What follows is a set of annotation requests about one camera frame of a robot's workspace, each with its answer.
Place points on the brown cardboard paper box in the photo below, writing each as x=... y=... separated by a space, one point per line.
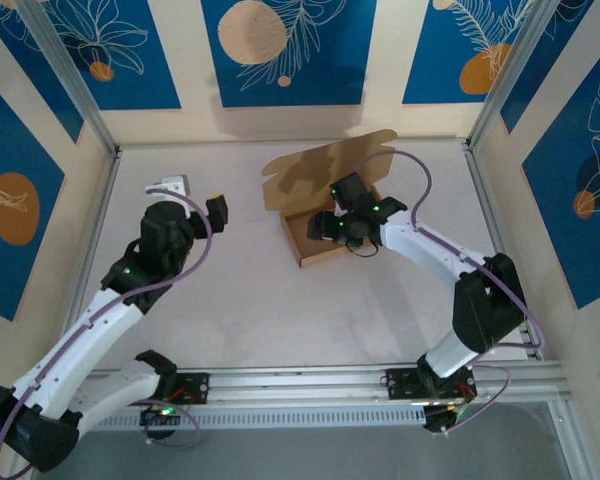
x=330 y=160

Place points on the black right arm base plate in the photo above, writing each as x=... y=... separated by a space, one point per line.
x=400 y=385

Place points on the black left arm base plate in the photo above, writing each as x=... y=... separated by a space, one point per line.
x=197 y=387

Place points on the aluminium table side rail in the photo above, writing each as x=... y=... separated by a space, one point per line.
x=96 y=225
x=490 y=215

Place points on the horizontal aluminium mounting rail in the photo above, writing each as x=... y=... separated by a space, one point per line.
x=300 y=385

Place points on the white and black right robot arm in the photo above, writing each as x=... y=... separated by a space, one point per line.
x=420 y=245

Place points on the slanted aluminium frame post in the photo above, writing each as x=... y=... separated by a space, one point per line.
x=523 y=65
x=73 y=75

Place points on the aluminium frame leg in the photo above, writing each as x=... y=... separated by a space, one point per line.
x=567 y=450

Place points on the black controller board with LED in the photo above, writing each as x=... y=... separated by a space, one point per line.
x=440 y=420
x=160 y=417

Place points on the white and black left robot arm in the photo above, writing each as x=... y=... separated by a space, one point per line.
x=80 y=345

